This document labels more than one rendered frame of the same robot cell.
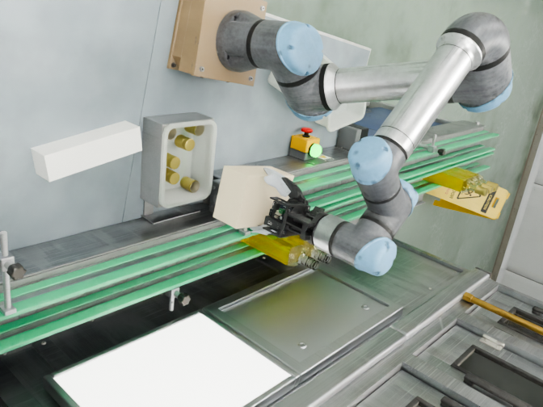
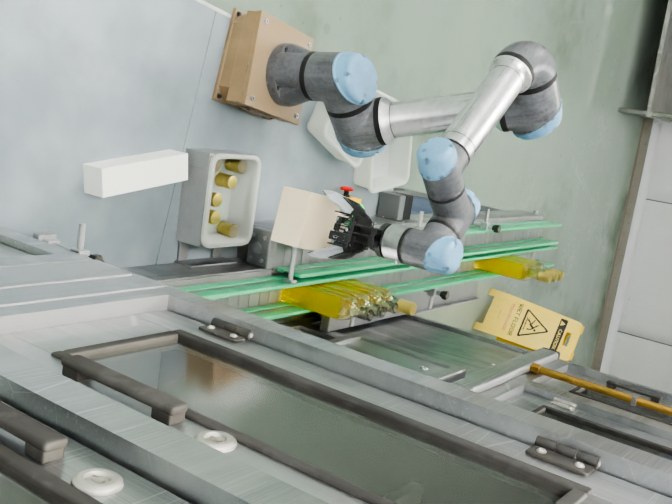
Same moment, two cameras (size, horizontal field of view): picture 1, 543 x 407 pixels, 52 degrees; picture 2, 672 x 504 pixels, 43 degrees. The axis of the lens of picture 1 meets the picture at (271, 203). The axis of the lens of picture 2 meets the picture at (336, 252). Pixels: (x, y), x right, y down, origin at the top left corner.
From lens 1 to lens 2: 0.71 m
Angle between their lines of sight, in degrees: 13
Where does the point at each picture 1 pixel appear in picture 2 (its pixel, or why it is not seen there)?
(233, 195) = (294, 214)
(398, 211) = (463, 213)
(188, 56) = (238, 85)
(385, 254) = (453, 250)
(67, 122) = (118, 142)
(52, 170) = (107, 186)
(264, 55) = (319, 83)
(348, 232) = (416, 234)
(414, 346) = not seen: hidden behind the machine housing
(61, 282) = not seen: hidden behind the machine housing
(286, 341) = not seen: hidden behind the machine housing
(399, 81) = (454, 109)
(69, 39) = (129, 57)
